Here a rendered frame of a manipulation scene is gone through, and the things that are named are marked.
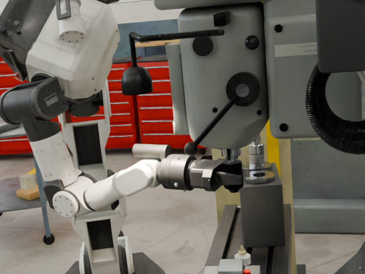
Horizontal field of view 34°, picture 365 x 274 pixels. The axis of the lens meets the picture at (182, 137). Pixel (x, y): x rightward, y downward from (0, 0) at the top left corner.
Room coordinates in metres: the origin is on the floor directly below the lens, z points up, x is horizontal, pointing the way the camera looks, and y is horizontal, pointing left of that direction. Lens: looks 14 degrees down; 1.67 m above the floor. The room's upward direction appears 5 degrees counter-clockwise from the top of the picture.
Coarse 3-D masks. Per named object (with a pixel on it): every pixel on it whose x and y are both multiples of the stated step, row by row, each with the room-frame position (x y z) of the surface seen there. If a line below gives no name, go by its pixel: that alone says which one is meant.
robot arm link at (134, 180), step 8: (128, 168) 1.43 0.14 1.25; (136, 168) 1.41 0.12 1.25; (144, 168) 1.40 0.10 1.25; (120, 176) 1.43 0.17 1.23; (128, 176) 1.42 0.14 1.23; (136, 176) 1.41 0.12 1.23; (144, 176) 1.40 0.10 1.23; (152, 176) 1.41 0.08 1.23; (120, 184) 1.43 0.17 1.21; (128, 184) 1.42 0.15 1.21; (136, 184) 1.41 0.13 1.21; (144, 184) 1.40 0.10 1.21; (120, 192) 1.44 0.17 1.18; (128, 192) 1.43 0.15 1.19; (136, 192) 1.42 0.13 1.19
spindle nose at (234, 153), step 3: (222, 150) 1.34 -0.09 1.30; (225, 150) 1.33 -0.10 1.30; (231, 150) 1.33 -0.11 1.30; (234, 150) 1.33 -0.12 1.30; (237, 150) 1.33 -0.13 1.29; (240, 150) 1.34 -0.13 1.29; (222, 153) 1.34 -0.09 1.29; (225, 153) 1.34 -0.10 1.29; (231, 153) 1.33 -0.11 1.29; (234, 153) 1.33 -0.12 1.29; (237, 153) 1.33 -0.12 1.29; (240, 153) 1.34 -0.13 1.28; (222, 156) 1.35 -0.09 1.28; (225, 156) 1.34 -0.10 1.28; (231, 156) 1.33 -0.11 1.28; (234, 156) 1.33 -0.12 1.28; (237, 156) 1.33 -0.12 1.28
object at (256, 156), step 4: (248, 148) 1.75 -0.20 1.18; (252, 148) 1.73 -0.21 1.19; (256, 148) 1.72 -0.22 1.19; (260, 148) 1.73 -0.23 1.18; (252, 152) 1.73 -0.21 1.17; (256, 152) 1.72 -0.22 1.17; (260, 152) 1.72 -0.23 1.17; (252, 156) 1.73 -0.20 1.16; (256, 156) 1.72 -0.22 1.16; (260, 156) 1.72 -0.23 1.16; (264, 156) 1.74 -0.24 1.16; (252, 160) 1.73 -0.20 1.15; (256, 160) 1.72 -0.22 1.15; (260, 160) 1.72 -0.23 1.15; (264, 160) 1.74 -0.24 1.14; (252, 164) 1.73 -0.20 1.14; (256, 164) 1.72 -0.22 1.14; (260, 164) 1.72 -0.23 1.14; (264, 164) 1.74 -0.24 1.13
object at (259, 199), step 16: (256, 176) 1.67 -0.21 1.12; (272, 176) 1.62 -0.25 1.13; (240, 192) 1.59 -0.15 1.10; (256, 192) 1.59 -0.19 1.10; (272, 192) 1.58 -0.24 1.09; (256, 208) 1.59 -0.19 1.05; (272, 208) 1.59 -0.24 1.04; (256, 224) 1.59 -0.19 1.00; (272, 224) 1.59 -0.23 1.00; (256, 240) 1.59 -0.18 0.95; (272, 240) 1.59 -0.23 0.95
